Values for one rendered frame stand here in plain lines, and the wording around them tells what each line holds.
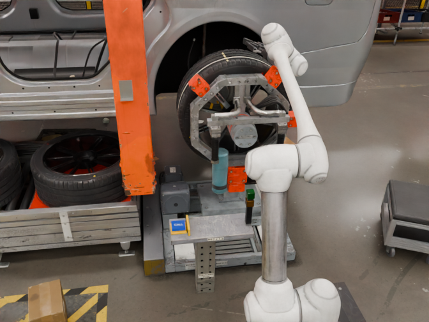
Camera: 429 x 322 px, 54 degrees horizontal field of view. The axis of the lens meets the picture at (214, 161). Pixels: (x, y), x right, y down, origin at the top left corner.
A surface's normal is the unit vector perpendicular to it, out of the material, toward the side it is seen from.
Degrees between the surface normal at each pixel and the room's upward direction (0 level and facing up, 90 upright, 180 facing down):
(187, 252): 0
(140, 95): 90
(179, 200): 90
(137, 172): 90
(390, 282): 0
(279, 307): 64
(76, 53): 50
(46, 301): 0
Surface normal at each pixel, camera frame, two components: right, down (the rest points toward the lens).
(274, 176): -0.04, 0.25
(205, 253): 0.15, 0.53
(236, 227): 0.02, -0.85
